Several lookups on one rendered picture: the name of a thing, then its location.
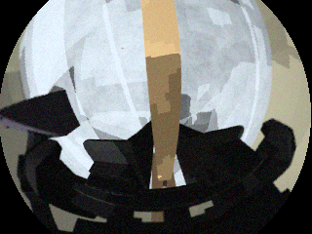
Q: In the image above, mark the long wooden rail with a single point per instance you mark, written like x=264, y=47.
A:
x=162, y=62

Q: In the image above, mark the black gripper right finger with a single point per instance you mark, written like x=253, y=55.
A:
x=193, y=147

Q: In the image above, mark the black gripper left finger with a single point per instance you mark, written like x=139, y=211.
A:
x=136, y=151

